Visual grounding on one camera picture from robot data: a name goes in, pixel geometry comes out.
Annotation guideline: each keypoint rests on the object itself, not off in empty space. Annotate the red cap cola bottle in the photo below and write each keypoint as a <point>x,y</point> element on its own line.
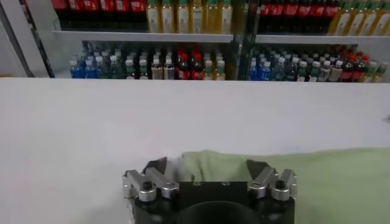
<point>107,4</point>
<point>91,4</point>
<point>330,10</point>
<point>277,9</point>
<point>59,4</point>
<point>318,10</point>
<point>304,9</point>
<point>265,9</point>
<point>291,9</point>
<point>122,5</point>
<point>138,5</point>
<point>76,4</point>

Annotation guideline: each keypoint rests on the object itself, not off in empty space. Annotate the yellow juice bottle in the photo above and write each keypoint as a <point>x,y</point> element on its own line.
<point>211,18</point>
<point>226,18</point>
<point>356,22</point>
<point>340,21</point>
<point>182,18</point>
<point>167,18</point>
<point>153,18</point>
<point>197,18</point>
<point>382,24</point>
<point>369,22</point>

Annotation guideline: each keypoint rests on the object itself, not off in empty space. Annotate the light green t-shirt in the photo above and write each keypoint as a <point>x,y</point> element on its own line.
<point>304,182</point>

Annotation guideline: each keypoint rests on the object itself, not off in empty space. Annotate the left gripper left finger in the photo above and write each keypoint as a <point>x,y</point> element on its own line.
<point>152,184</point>

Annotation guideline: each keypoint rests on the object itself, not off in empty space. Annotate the metal beverage display shelf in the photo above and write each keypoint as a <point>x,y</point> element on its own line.
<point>320,39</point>
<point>137,37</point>

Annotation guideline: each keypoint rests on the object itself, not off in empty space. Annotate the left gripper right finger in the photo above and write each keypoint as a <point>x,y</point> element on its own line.
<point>268,182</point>

